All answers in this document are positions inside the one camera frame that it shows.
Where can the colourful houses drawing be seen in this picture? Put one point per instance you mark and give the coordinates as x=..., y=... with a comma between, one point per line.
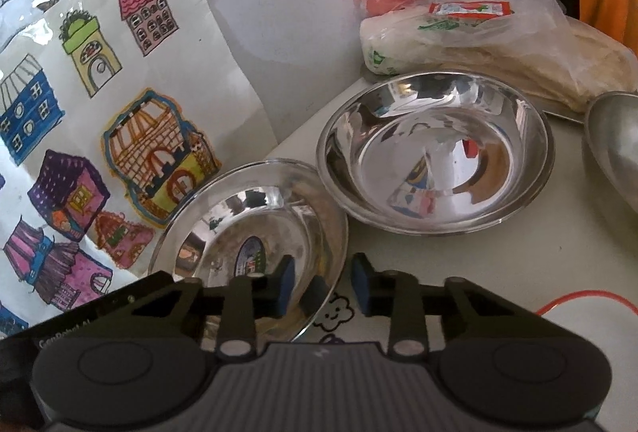
x=149, y=113

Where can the white packet with green print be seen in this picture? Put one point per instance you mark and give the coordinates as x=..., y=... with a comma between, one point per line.
x=398, y=38

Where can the small stainless steel bowl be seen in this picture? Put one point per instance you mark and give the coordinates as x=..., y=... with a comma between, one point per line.
x=239, y=213

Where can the flatbread in plastic bag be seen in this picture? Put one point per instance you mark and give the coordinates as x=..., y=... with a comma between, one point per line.
x=573, y=63

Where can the large stainless steel bowl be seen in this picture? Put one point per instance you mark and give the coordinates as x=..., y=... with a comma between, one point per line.
x=398, y=153

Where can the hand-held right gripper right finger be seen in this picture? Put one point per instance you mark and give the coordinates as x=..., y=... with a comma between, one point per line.
x=361, y=287

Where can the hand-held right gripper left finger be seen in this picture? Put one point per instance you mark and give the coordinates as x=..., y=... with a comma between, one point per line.
x=283, y=287

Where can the matte stainless steel bowl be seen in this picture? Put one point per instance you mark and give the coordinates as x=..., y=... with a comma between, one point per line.
x=618, y=143

